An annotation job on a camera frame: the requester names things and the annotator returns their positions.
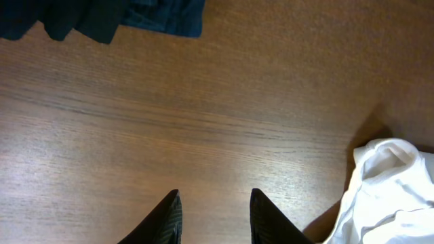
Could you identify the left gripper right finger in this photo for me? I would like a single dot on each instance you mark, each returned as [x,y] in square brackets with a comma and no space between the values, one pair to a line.
[269,225]

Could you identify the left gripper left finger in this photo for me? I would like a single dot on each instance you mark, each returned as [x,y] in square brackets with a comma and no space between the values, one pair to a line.
[163,225]

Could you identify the white t-shirt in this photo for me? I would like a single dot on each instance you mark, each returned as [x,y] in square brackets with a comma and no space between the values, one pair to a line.
[390,196]

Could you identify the dark folded clothes stack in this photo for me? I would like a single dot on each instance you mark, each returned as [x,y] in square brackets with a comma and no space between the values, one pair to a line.
[99,19]

